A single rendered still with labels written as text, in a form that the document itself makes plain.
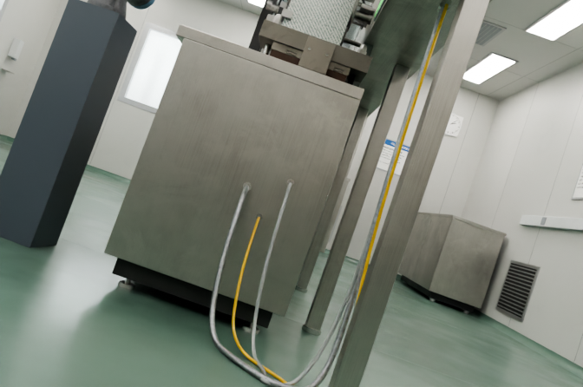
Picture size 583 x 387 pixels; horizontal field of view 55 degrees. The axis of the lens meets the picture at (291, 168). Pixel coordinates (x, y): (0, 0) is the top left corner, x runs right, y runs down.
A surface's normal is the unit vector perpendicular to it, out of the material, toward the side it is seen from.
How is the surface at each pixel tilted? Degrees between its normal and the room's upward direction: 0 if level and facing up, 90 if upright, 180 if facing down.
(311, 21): 90
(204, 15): 90
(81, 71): 90
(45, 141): 90
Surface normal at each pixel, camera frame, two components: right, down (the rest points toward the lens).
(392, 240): 0.03, -0.06
